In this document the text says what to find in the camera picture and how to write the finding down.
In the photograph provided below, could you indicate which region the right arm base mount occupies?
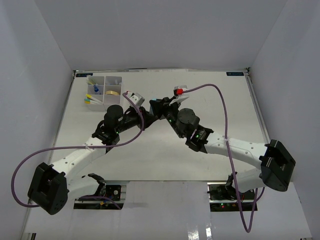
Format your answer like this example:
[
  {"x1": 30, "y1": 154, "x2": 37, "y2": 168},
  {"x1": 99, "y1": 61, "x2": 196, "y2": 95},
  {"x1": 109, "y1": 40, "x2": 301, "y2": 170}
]
[{"x1": 207, "y1": 174, "x2": 255, "y2": 213}]

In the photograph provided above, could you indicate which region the white marker yellow cap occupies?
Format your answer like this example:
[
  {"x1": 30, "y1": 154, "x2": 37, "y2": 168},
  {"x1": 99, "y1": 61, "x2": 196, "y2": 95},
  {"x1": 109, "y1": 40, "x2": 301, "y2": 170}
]
[{"x1": 86, "y1": 94, "x2": 102, "y2": 104}]

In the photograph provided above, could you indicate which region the black table logo label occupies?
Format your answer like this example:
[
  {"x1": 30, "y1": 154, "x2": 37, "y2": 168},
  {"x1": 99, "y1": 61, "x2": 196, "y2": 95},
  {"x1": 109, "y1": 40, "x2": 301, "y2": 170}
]
[
  {"x1": 226, "y1": 71, "x2": 244, "y2": 77},
  {"x1": 75, "y1": 73, "x2": 93, "y2": 78}
]

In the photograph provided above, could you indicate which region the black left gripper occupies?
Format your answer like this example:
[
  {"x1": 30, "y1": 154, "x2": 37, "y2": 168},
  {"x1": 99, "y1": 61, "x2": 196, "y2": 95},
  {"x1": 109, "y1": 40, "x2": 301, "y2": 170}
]
[{"x1": 115, "y1": 106, "x2": 157, "y2": 134}]

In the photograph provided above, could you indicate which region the white marker orange cap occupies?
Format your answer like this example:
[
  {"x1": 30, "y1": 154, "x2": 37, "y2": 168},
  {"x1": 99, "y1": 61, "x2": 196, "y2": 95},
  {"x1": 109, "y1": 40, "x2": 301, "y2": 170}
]
[{"x1": 84, "y1": 98, "x2": 101, "y2": 105}]

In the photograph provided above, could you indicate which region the white right organizer box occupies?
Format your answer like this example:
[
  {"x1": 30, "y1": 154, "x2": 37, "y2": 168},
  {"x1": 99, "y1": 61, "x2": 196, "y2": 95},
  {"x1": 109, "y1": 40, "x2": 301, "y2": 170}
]
[{"x1": 103, "y1": 75, "x2": 123, "y2": 110}]

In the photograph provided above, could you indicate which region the white left organizer box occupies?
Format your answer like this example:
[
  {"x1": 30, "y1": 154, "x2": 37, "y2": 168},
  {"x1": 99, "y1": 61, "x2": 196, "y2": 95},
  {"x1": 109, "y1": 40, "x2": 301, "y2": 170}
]
[{"x1": 84, "y1": 74, "x2": 106, "y2": 112}]

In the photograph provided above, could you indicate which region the white organizer box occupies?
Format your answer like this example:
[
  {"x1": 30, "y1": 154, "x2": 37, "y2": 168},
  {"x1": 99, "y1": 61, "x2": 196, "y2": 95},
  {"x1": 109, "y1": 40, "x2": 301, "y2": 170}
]
[
  {"x1": 84, "y1": 74, "x2": 106, "y2": 112},
  {"x1": 103, "y1": 75, "x2": 123, "y2": 110}
]

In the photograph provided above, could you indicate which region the aluminium table edge rail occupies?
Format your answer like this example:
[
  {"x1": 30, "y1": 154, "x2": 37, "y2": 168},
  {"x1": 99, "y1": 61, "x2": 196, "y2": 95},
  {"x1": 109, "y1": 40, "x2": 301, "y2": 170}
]
[{"x1": 244, "y1": 67, "x2": 286, "y2": 181}]

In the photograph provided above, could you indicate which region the black left table logo label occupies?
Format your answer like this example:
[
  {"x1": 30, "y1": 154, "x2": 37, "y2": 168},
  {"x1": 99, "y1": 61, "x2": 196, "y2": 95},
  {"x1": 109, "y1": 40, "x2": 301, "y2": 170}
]
[{"x1": 75, "y1": 73, "x2": 93, "y2": 78}]

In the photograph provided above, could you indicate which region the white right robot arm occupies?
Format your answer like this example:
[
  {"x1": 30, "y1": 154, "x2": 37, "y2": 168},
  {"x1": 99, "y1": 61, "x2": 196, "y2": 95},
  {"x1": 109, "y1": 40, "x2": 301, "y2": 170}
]
[{"x1": 149, "y1": 97, "x2": 296, "y2": 200}]

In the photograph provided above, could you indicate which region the yellow masking tape roll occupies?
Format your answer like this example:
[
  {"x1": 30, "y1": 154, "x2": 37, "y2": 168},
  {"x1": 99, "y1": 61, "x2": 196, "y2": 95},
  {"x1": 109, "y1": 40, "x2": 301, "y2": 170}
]
[{"x1": 105, "y1": 90, "x2": 120, "y2": 96}]

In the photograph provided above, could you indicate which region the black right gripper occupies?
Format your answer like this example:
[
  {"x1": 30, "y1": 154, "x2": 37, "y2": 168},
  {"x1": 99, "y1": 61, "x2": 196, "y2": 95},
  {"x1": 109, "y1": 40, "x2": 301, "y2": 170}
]
[{"x1": 149, "y1": 97, "x2": 185, "y2": 140}]

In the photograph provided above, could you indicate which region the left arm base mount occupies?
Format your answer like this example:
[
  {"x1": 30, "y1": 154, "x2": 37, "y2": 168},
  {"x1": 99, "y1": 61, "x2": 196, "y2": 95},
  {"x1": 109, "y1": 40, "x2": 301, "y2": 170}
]
[{"x1": 76, "y1": 173, "x2": 123, "y2": 210}]

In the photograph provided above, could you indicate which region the blue cap spray bottle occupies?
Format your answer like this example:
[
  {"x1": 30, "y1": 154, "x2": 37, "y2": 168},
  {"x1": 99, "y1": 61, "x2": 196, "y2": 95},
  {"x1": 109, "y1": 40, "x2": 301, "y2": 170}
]
[{"x1": 93, "y1": 85, "x2": 102, "y2": 95}]

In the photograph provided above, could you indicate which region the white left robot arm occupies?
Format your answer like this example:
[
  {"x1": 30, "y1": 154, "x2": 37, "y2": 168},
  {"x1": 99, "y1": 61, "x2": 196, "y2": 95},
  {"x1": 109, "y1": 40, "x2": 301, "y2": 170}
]
[{"x1": 27, "y1": 105, "x2": 158, "y2": 215}]

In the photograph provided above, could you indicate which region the thin yellow highlighter pen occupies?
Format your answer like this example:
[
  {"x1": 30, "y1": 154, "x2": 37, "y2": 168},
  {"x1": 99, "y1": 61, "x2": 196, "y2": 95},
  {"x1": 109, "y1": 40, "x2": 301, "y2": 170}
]
[{"x1": 86, "y1": 75, "x2": 97, "y2": 85}]

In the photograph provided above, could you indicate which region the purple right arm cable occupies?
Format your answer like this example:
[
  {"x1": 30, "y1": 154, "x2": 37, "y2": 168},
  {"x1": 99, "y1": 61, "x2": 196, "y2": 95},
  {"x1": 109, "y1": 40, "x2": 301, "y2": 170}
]
[{"x1": 182, "y1": 83, "x2": 266, "y2": 233}]

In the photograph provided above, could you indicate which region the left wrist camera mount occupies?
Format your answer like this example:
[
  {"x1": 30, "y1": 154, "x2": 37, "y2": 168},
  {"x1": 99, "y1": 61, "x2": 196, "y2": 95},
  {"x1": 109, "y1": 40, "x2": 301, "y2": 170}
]
[{"x1": 125, "y1": 91, "x2": 145, "y2": 108}]

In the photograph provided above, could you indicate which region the white front cover panel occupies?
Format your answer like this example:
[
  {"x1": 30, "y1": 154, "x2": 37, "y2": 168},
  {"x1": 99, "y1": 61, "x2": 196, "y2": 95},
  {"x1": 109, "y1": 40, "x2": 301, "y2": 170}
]
[{"x1": 24, "y1": 181, "x2": 312, "y2": 240}]

